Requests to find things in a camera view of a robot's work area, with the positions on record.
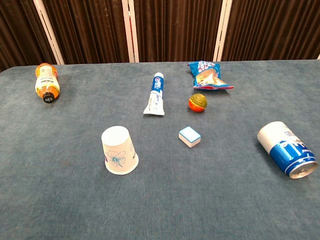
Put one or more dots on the white floral paper cup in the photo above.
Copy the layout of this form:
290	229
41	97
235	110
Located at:
118	152

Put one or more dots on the white blue toothpaste tube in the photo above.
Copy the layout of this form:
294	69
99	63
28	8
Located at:
156	96

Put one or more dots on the white blue rectangular block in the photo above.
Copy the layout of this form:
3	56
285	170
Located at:
189	136

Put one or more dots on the orange green ball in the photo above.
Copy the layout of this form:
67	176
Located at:
197	102

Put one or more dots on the blue snack bag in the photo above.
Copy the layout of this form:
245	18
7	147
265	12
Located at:
208	76

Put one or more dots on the brown pleated curtain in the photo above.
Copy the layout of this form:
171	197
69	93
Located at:
175	27

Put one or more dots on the orange juice bottle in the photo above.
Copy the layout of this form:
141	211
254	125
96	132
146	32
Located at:
47	80

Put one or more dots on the blue white drink can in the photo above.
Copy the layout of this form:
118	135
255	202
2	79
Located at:
285	147

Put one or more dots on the white partition post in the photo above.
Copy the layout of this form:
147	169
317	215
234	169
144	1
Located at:
130	31
48	31
221	30

